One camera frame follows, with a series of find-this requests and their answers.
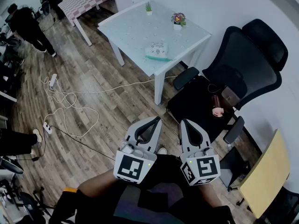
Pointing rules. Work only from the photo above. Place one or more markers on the person's white shoe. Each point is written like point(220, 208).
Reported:
point(162, 151)

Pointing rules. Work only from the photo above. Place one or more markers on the black mesh office chair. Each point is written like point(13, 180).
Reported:
point(245, 55)

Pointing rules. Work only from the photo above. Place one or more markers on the person's left forearm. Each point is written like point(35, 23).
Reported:
point(98, 183)

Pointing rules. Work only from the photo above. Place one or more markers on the white power strip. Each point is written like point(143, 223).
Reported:
point(47, 128)
point(53, 79)

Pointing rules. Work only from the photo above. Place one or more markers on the white table with floral cloth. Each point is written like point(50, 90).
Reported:
point(140, 31)

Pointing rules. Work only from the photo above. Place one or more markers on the pink handheld fan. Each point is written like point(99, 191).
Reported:
point(217, 108)

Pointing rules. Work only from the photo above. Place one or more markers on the potted purple yellow flowers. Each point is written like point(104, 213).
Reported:
point(178, 20)

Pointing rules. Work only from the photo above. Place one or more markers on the black equipment stand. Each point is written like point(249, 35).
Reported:
point(40, 199)

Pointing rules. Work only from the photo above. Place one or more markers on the small green potted plant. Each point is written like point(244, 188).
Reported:
point(148, 8)

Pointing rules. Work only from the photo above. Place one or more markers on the person in black shirt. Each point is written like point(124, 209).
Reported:
point(163, 171)

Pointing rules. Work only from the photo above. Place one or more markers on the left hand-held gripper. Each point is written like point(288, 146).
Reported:
point(134, 169)

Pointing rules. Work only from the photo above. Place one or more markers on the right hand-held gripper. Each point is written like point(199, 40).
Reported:
point(206, 168)

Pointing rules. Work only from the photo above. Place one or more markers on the green and white object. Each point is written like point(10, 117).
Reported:
point(157, 50)

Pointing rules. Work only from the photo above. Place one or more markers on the brown leather wallet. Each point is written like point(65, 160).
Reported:
point(230, 97)

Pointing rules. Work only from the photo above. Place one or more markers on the person's right forearm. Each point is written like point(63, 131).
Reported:
point(210, 195)

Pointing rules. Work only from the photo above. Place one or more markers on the checkered cloth table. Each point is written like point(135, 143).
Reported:
point(84, 1)

